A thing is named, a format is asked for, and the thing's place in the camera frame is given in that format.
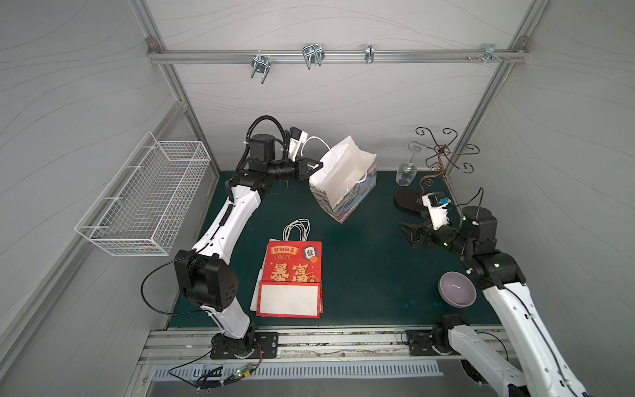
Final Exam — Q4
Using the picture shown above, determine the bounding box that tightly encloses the floral paper bag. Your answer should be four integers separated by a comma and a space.
309, 136, 377, 223

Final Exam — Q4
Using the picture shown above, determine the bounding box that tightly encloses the red paper bag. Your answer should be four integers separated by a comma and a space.
255, 217, 324, 319
251, 266, 323, 319

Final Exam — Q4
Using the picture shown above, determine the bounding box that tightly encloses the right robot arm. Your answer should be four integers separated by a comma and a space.
400, 206, 588, 396

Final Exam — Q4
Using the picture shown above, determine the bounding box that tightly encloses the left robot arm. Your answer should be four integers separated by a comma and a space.
170, 115, 323, 358

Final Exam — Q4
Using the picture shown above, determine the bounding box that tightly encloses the scrolled metal glass rack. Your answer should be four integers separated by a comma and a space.
395, 127, 481, 213

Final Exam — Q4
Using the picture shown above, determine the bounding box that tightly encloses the pink bowl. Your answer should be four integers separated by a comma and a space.
438, 271, 477, 309

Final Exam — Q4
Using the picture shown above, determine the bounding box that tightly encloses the wine glass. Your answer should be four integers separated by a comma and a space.
395, 155, 418, 187

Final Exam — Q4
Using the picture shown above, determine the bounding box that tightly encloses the leftmost metal hook clamp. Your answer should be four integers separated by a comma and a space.
251, 54, 271, 84

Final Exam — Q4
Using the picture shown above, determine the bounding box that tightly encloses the white vent grille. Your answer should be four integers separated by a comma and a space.
152, 360, 443, 383

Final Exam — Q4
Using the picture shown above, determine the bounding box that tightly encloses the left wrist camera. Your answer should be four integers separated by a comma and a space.
288, 127, 309, 161

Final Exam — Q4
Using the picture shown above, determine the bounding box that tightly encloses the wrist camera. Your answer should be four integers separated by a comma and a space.
288, 127, 309, 161
422, 193, 451, 231

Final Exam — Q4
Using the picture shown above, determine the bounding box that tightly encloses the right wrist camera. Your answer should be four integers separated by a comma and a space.
422, 193, 451, 231

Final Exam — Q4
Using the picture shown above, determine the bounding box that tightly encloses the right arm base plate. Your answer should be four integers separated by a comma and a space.
403, 328, 451, 357

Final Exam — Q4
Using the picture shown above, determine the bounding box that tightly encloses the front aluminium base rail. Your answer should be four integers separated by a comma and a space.
137, 325, 430, 365

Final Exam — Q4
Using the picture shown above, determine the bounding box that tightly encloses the white wire basket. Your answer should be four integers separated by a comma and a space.
74, 132, 211, 257

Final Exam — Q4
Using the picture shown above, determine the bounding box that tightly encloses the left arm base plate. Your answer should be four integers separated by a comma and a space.
209, 332, 279, 360

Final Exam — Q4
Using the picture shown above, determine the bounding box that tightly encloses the horizontal aluminium rail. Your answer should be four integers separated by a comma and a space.
149, 47, 530, 65

